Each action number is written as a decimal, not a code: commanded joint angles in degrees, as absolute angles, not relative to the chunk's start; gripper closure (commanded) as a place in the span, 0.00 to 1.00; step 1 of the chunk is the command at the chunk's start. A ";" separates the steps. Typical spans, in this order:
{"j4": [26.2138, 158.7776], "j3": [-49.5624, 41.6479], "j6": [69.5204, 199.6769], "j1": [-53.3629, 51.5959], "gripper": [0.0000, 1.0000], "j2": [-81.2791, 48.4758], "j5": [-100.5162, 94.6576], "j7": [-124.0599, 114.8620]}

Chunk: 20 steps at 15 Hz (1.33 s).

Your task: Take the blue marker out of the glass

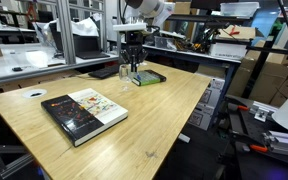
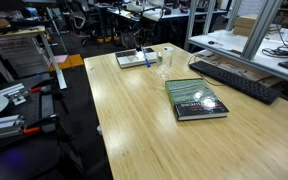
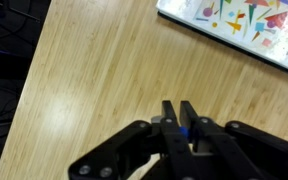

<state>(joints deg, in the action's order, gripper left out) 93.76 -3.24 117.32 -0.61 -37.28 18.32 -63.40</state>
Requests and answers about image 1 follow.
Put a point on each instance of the black metal shelf frame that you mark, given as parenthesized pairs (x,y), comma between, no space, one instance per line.
(254,71)

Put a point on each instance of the aluminium corner bracket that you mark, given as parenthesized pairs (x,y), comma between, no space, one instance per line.
(261,115)

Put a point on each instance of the white labelled carton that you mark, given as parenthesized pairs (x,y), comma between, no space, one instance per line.
(214,90)
(200,116)

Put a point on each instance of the green cover book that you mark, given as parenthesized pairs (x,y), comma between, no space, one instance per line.
(147,77)

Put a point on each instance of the small black object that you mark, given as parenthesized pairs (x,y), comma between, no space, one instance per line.
(16,69)

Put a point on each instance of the thin aluminium frame post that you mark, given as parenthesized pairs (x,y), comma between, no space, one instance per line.
(102,26)

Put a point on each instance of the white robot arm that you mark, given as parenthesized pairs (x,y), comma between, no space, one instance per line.
(149,6)

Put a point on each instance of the black computer keyboard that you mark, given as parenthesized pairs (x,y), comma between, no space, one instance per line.
(104,71)

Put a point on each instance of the clear plastic container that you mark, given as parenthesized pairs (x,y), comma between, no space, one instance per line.
(165,42)

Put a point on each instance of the black laptop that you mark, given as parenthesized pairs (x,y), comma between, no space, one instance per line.
(87,45)

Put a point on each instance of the thin aluminium extrusion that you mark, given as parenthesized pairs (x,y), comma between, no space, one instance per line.
(267,107)

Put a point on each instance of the narrow brown cardboard box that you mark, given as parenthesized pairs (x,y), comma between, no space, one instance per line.
(239,81)

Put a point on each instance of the small brown cardboard box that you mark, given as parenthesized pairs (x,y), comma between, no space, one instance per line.
(182,7)

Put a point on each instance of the dark blue workbench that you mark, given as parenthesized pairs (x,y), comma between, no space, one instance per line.
(184,53)

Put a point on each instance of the blue board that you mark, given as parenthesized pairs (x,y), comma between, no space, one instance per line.
(267,21)

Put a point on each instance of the thick aluminium extrusion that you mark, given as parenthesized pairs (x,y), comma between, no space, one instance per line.
(284,143)

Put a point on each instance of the white table foot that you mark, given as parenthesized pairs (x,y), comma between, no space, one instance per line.
(184,137)

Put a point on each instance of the grey metal table frame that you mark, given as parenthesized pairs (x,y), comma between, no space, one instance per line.
(15,165)

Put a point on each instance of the white side table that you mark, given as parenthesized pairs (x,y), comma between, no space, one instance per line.
(4,63)

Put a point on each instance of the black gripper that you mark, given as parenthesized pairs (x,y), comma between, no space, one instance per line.
(134,40)

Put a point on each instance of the cardboard box with red mark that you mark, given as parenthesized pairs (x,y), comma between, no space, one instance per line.
(244,32)

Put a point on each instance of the white flat box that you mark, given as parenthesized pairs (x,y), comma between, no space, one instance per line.
(227,50)

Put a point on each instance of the translucent plastic bin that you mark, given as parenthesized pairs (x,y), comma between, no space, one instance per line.
(239,9)

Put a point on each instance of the white crumpled cloth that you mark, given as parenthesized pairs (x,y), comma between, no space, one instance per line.
(84,27)

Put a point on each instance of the black white geometric book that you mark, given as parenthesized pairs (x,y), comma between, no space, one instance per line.
(84,113)

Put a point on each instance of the large brown cardboard box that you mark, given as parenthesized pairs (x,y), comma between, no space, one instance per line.
(267,83)

